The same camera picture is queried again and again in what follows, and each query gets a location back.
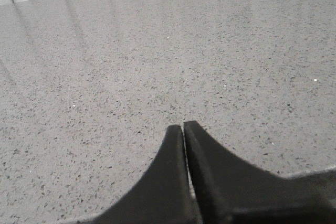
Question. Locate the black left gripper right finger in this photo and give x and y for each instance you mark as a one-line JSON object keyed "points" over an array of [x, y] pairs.
{"points": [[231, 190]]}

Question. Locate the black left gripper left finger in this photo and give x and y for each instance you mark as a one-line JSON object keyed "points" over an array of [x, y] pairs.
{"points": [[162, 195]]}

